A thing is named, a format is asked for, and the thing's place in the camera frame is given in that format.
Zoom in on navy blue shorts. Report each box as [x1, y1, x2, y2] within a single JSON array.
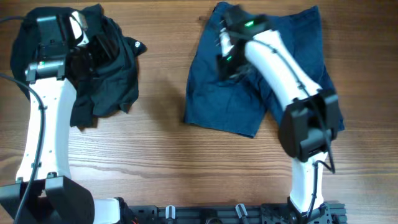
[[183, 2, 335, 138]]

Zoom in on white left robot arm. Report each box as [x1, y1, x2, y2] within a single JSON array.
[[1, 5, 146, 223]]

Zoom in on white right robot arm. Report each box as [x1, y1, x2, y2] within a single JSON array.
[[217, 6, 339, 223]]

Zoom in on black garment with logo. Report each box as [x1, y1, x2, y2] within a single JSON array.
[[10, 4, 147, 128]]

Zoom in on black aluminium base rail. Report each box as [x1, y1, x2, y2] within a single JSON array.
[[129, 202, 348, 224]]

